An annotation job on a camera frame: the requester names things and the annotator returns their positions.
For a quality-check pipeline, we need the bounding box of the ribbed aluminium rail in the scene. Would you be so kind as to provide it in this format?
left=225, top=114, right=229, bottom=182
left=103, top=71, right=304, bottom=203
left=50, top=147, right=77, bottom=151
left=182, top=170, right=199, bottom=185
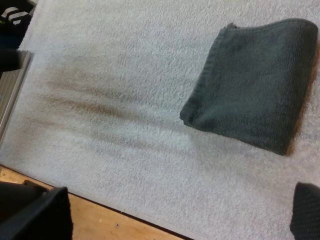
left=0, top=49, right=35, bottom=146

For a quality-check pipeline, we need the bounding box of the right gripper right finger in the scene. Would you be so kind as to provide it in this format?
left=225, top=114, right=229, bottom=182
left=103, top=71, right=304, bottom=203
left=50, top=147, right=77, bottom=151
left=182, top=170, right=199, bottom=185
left=289, top=182, right=320, bottom=240

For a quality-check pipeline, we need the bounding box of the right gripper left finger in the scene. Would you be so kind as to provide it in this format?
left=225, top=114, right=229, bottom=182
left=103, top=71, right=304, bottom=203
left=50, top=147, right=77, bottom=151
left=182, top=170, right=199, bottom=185
left=0, top=181, right=74, bottom=240

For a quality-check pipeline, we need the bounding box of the folded grey-green towel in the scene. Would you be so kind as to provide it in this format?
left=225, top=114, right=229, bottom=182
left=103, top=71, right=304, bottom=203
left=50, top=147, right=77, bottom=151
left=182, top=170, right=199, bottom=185
left=179, top=18, right=319, bottom=156

